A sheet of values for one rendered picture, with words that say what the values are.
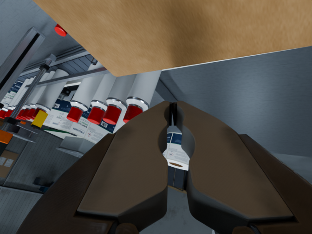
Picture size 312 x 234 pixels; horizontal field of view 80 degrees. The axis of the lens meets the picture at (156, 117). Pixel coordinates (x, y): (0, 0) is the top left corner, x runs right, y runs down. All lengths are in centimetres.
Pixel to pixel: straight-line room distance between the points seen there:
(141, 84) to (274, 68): 35
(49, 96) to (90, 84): 23
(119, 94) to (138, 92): 6
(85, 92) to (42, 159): 967
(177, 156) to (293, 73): 60
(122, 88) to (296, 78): 45
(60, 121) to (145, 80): 63
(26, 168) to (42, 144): 116
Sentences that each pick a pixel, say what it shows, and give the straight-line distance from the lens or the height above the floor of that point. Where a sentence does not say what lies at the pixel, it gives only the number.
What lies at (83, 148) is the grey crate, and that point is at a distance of 273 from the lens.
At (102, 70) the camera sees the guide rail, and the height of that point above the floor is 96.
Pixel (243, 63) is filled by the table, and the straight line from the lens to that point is 56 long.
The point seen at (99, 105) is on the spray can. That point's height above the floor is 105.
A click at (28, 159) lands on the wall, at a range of 995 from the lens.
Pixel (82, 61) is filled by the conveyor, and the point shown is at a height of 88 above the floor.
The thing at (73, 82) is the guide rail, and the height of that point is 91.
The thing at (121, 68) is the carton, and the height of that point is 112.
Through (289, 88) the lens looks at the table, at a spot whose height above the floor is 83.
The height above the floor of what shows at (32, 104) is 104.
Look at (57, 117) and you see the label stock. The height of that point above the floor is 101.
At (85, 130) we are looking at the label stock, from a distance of 94.
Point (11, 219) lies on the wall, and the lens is 1053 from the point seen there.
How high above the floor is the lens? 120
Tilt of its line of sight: 22 degrees down
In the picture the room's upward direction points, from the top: 162 degrees counter-clockwise
